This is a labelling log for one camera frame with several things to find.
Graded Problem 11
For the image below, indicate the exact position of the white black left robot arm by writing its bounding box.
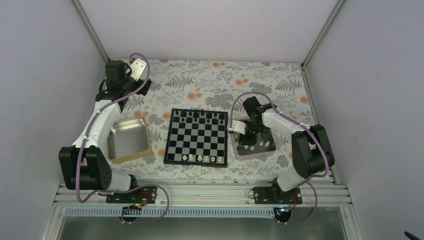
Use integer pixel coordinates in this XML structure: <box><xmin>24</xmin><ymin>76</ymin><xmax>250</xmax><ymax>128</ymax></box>
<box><xmin>58</xmin><ymin>57</ymin><xmax>152</xmax><ymax>203</ymax></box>

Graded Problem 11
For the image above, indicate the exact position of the gold rimmed empty metal tin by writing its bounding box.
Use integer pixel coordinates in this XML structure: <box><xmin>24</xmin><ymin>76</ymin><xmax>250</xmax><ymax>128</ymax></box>
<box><xmin>106</xmin><ymin>117</ymin><xmax>153</xmax><ymax>164</ymax></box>

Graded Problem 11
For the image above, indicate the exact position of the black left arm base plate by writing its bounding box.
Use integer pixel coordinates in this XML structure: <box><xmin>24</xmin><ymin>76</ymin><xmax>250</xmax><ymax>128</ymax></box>
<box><xmin>106</xmin><ymin>186</ymin><xmax>157</xmax><ymax>205</ymax></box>

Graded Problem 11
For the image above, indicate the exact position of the black chess pieces row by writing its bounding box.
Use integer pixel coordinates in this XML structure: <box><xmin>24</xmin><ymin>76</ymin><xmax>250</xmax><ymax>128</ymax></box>
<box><xmin>171</xmin><ymin>109</ymin><xmax>228</xmax><ymax>125</ymax></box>

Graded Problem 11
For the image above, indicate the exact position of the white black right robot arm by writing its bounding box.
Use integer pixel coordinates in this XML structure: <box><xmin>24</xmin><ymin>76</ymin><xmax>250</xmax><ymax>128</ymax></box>
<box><xmin>239</xmin><ymin>97</ymin><xmax>335</xmax><ymax>204</ymax></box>

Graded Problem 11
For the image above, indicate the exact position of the black white chess board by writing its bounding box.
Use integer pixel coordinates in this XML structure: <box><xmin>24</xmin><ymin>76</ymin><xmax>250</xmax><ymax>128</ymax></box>
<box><xmin>163</xmin><ymin>117</ymin><xmax>229</xmax><ymax>168</ymax></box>

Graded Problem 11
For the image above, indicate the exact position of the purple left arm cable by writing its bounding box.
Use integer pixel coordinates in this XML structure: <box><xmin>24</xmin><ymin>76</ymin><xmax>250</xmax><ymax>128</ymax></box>
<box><xmin>75</xmin><ymin>52</ymin><xmax>170</xmax><ymax>226</ymax></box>

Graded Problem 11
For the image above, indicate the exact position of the right aluminium corner frame post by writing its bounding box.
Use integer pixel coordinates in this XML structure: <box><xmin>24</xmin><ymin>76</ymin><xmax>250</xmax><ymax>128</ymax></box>
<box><xmin>301</xmin><ymin>0</ymin><xmax>346</xmax><ymax>70</ymax></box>

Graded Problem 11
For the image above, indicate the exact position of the grey slotted cable duct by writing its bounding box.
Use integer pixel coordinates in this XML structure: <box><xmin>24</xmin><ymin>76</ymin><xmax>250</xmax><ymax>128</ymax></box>
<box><xmin>64</xmin><ymin>206</ymin><xmax>277</xmax><ymax>219</ymax></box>

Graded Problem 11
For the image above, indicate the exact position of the floral patterned table mat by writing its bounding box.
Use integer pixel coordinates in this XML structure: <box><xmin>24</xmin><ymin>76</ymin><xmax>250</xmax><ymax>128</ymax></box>
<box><xmin>111</xmin><ymin>59</ymin><xmax>315</xmax><ymax>181</ymax></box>

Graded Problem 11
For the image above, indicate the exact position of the aluminium front rail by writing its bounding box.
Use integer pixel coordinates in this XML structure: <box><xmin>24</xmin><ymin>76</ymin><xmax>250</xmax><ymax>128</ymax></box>
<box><xmin>52</xmin><ymin>182</ymin><xmax>353</xmax><ymax>208</ymax></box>

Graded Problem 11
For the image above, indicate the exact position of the pink rimmed metal tin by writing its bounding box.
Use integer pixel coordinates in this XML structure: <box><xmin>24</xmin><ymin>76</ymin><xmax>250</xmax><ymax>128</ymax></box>
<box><xmin>229</xmin><ymin>119</ymin><xmax>277</xmax><ymax>161</ymax></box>

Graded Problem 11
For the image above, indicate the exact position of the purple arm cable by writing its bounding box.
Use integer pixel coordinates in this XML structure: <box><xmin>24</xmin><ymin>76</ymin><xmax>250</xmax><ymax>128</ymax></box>
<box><xmin>75</xmin><ymin>52</ymin><xmax>170</xmax><ymax>226</ymax></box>
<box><xmin>228</xmin><ymin>92</ymin><xmax>332</xmax><ymax>226</ymax></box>

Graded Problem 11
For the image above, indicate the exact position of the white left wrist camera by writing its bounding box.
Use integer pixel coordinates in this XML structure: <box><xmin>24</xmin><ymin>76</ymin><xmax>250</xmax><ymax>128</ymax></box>
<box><xmin>130</xmin><ymin>58</ymin><xmax>147</xmax><ymax>81</ymax></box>

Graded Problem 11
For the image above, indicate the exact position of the aluminium corner frame post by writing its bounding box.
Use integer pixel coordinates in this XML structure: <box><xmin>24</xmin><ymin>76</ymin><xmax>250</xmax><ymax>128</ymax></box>
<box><xmin>301</xmin><ymin>0</ymin><xmax>346</xmax><ymax>70</ymax></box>
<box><xmin>70</xmin><ymin>0</ymin><xmax>110</xmax><ymax>62</ymax></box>

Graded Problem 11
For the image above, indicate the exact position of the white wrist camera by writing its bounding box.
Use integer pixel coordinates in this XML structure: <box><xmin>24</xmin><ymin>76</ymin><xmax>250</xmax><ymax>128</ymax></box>
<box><xmin>130</xmin><ymin>58</ymin><xmax>147</xmax><ymax>81</ymax></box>
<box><xmin>228</xmin><ymin>120</ymin><xmax>247</xmax><ymax>135</ymax></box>

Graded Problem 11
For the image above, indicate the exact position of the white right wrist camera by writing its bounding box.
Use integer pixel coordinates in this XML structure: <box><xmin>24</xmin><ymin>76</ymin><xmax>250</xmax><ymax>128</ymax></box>
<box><xmin>228</xmin><ymin>120</ymin><xmax>247</xmax><ymax>135</ymax></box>

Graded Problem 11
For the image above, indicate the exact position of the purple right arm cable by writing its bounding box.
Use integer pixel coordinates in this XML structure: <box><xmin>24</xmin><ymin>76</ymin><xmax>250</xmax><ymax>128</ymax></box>
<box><xmin>228</xmin><ymin>92</ymin><xmax>332</xmax><ymax>226</ymax></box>

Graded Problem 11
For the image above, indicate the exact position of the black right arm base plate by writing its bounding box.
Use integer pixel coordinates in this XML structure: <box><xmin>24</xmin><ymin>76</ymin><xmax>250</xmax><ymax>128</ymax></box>
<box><xmin>252</xmin><ymin>186</ymin><xmax>303</xmax><ymax>205</ymax></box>

